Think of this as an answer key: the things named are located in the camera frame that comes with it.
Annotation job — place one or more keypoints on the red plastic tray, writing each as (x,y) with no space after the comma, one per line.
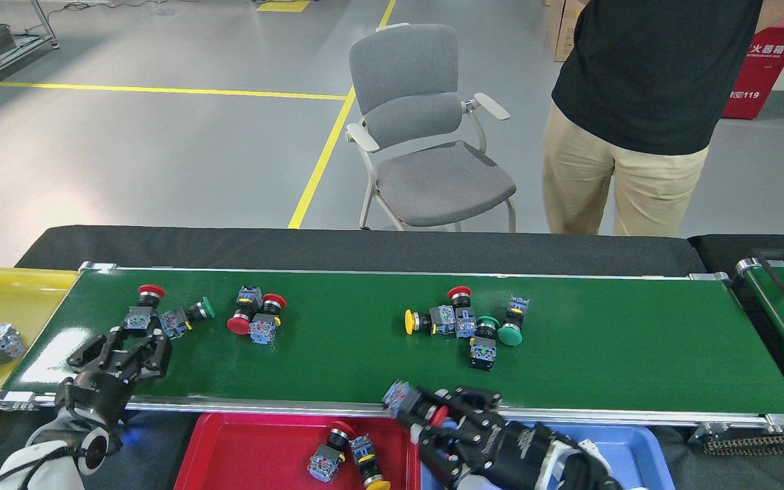
(242,456)

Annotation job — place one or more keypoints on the red fire extinguisher box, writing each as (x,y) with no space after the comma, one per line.
(759,75)

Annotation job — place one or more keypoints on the person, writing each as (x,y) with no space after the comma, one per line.
(650,75)

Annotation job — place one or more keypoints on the yellow push button switch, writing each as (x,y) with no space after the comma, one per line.
(442,320)
(363,450)

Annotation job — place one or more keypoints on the person's left forearm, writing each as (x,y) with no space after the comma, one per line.
(783,13)

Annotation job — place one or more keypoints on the long green conveyor belt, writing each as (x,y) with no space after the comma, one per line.
(365,367)

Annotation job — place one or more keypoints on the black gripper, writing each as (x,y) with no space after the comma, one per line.
(99,398)
(514,452)

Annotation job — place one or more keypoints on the yellow plastic tray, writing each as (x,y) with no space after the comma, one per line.
(24,292)

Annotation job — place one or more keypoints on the grey office chair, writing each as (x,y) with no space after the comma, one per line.
(405,82)

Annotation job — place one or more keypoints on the red push button switch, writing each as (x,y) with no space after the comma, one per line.
(324,467)
(237,324)
(397,398)
(263,331)
(140,318)
(465,324)

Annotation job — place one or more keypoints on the blue plastic tray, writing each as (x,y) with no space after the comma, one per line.
(637,463)

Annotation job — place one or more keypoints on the cardboard box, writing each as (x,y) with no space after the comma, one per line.
(562,34)

